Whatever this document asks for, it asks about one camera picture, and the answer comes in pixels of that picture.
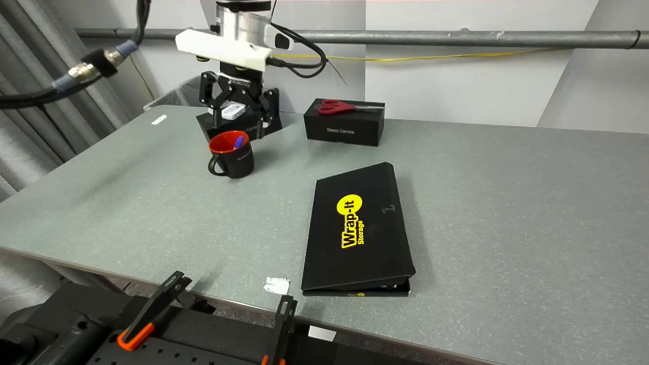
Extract grey metal pipe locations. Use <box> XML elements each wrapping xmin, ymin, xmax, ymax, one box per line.
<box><xmin>75</xmin><ymin>27</ymin><xmax>649</xmax><ymax>51</ymax></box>

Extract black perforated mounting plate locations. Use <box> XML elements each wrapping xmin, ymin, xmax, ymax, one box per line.
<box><xmin>0</xmin><ymin>281</ymin><xmax>437</xmax><ymax>365</ymax></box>

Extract black orange spring clamp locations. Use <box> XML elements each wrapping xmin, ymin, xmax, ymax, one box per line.
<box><xmin>261</xmin><ymin>296</ymin><xmax>299</xmax><ymax>365</ymax></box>
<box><xmin>117</xmin><ymin>271</ymin><xmax>193</xmax><ymax>352</ymax></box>

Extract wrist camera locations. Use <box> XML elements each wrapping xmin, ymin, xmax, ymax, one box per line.
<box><xmin>175</xmin><ymin>29</ymin><xmax>272</xmax><ymax>72</ymax></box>

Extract small black box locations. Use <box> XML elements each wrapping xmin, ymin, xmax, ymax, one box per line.
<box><xmin>196</xmin><ymin>103</ymin><xmax>283</xmax><ymax>142</ymax></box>

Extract black camera box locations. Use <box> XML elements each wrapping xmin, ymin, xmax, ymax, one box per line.
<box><xmin>304</xmin><ymin>98</ymin><xmax>386</xmax><ymax>148</ymax></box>

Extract grey curtain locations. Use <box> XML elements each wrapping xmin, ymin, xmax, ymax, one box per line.
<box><xmin>0</xmin><ymin>0</ymin><xmax>133</xmax><ymax>203</ymax></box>

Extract black cable with metal connector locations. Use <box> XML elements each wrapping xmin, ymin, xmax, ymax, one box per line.
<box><xmin>0</xmin><ymin>0</ymin><xmax>152</xmax><ymax>110</ymax></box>

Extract black mug with red inside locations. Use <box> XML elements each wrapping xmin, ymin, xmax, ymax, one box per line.
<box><xmin>208</xmin><ymin>131</ymin><xmax>255</xmax><ymax>179</ymax></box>

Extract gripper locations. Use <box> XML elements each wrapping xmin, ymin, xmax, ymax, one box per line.
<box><xmin>199</xmin><ymin>62</ymin><xmax>281</xmax><ymax>139</ymax></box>

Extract flat black box yellow print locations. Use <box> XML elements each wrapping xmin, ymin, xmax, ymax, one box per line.
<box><xmin>301</xmin><ymin>162</ymin><xmax>417</xmax><ymax>298</ymax></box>

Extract white label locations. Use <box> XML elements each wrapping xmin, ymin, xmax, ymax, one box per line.
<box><xmin>308</xmin><ymin>325</ymin><xmax>337</xmax><ymax>342</ymax></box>

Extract red handled scissors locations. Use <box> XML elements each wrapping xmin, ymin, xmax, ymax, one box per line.
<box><xmin>315</xmin><ymin>99</ymin><xmax>384</xmax><ymax>116</ymax></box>

